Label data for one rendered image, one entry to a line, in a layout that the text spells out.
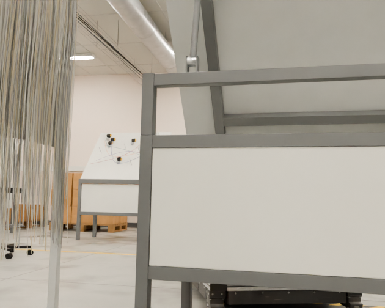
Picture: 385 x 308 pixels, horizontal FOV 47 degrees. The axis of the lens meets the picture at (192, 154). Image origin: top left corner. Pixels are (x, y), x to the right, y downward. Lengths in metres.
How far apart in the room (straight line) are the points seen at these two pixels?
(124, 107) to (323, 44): 8.12
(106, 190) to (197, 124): 4.58
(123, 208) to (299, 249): 5.14
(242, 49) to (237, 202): 0.69
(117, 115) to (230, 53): 8.00
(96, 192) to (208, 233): 5.21
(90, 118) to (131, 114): 0.94
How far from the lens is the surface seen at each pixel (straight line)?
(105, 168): 6.63
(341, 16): 1.73
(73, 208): 8.22
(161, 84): 1.41
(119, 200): 6.34
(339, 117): 1.83
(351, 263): 1.31
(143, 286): 1.39
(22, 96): 1.46
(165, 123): 9.32
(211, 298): 2.38
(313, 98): 1.83
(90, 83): 10.09
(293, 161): 1.30
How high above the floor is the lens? 0.60
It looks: 6 degrees up
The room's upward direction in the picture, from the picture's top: 1 degrees clockwise
